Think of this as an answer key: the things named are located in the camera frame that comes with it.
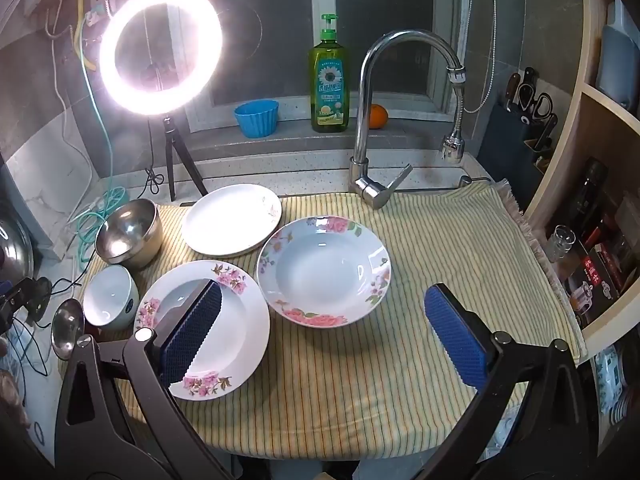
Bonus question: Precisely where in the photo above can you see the white plate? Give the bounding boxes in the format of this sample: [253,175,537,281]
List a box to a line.
[180,184,283,256]

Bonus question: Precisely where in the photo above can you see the blue ribbed cup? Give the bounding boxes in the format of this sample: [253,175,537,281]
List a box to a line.
[234,99,279,138]

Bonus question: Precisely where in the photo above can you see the brown handled knife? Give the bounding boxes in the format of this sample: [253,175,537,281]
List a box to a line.
[504,67,538,111]

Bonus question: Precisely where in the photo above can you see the green dish soap bottle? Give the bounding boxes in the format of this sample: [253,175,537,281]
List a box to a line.
[310,13,349,134]

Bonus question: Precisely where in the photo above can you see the person's left hand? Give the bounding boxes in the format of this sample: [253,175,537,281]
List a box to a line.
[0,369,30,428]

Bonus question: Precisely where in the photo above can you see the small drinking glass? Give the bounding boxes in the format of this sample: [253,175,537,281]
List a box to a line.
[545,225,576,263]

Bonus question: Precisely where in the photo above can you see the deep floral plate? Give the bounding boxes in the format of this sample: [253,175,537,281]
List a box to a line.
[256,216,391,327]

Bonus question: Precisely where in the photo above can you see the ring light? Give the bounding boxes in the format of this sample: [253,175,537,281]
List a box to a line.
[98,0,223,107]

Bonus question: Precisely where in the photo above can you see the large steel bowl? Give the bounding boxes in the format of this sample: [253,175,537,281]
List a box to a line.
[95,198,164,268]

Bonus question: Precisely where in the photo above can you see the red printed box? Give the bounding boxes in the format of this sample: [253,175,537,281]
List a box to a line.
[562,240,637,329]

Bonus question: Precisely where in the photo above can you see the white cable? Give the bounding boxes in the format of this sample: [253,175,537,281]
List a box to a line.
[47,0,101,203]

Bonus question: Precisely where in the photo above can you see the teal cable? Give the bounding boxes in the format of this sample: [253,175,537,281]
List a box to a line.
[74,25,129,266]

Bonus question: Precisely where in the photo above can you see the grey blue cutting board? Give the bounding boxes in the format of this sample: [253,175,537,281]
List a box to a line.
[597,25,640,111]

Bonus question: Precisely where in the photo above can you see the black handled knife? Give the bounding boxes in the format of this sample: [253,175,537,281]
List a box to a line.
[537,112,559,153]

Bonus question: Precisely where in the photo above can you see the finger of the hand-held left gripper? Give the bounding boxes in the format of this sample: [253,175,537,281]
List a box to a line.
[0,277,53,335]

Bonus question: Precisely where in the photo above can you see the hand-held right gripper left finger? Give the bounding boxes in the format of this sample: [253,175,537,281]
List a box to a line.
[54,279,236,480]

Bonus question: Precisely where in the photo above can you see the small steel bowl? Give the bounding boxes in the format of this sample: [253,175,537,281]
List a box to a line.
[51,298,86,361]

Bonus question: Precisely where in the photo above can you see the yellow cable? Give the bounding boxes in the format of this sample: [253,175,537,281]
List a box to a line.
[72,0,99,72]

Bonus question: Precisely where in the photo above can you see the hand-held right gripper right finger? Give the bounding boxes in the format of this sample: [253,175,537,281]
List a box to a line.
[415,283,601,480]

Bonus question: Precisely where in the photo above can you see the wooden shelf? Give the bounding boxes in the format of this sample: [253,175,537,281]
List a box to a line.
[520,0,640,366]

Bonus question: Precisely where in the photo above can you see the shallow pink floral plate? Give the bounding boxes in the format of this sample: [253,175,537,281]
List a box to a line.
[134,260,271,401]

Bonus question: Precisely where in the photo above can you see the yellow striped cloth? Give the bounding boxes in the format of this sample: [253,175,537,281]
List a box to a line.
[60,180,588,448]

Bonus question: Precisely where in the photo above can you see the white ceramic bowl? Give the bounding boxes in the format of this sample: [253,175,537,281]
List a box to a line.
[82,264,140,332]

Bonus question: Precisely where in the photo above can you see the dark knife block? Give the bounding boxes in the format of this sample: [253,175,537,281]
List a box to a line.
[478,102,556,176]

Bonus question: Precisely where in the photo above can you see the dark bottle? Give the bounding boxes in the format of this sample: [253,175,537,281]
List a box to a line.
[570,157,609,227]

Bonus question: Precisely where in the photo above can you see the black tripod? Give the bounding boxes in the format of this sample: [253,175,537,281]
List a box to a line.
[161,116,208,202]

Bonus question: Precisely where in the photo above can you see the steel pot lid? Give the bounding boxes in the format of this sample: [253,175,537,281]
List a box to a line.
[0,215,35,282]

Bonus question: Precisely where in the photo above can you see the metal flexible hose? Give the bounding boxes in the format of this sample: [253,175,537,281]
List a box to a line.
[462,0,498,115]

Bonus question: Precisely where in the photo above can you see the steel faucet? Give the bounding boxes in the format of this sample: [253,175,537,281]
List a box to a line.
[348,30,467,210]

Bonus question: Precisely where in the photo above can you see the black scissors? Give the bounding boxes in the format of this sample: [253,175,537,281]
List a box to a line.
[517,82,554,126]

